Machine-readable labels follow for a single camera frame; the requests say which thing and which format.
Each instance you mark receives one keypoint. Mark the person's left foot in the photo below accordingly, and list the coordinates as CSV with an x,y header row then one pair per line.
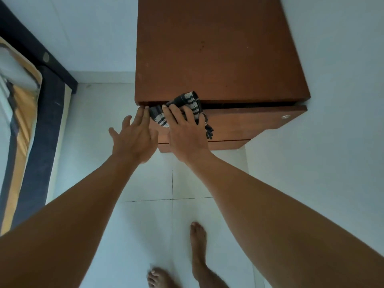
x,y
159,278

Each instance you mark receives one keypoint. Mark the person's right leg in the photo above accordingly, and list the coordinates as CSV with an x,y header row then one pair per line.
x,y
199,251

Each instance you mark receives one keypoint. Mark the person's left middle finger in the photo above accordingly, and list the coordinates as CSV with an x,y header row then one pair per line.
x,y
138,116

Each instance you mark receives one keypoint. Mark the person's right middle finger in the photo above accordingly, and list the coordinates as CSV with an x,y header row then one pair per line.
x,y
178,114

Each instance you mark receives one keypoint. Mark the person's left hand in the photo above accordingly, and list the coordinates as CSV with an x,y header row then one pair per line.
x,y
135,140

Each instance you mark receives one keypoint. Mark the black bed frame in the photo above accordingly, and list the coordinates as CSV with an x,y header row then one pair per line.
x,y
33,44

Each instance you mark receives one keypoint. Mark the black white striped cloth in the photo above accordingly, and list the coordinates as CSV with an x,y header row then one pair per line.
x,y
187,100

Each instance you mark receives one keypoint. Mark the person's left little finger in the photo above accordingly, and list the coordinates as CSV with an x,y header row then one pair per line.
x,y
114,134

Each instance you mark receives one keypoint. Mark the brown wooden drawer with knob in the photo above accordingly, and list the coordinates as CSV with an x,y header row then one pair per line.
x,y
240,122

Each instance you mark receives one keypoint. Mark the person's left forearm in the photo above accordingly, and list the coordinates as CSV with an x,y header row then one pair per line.
x,y
69,218

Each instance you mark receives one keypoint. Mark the round silver drawer knob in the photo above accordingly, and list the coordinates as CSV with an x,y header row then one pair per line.
x,y
285,116

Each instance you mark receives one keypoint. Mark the brown wooden cabinet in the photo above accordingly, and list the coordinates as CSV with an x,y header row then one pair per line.
x,y
216,50

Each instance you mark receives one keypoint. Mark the person's right hand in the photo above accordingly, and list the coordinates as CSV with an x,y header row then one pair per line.
x,y
187,139

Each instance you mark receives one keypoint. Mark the person's right forearm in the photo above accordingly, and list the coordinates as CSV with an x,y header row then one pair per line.
x,y
276,224

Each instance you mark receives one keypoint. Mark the brown wooden drawer without knob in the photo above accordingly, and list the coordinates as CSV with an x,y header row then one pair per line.
x,y
228,144

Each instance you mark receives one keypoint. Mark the dark blue mattress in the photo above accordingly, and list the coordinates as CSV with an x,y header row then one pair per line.
x,y
45,140

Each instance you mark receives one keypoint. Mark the yellow white patterned bedsheet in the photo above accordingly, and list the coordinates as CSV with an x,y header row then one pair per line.
x,y
21,116

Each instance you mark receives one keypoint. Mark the person's left thumb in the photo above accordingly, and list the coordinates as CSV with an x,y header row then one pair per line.
x,y
154,136

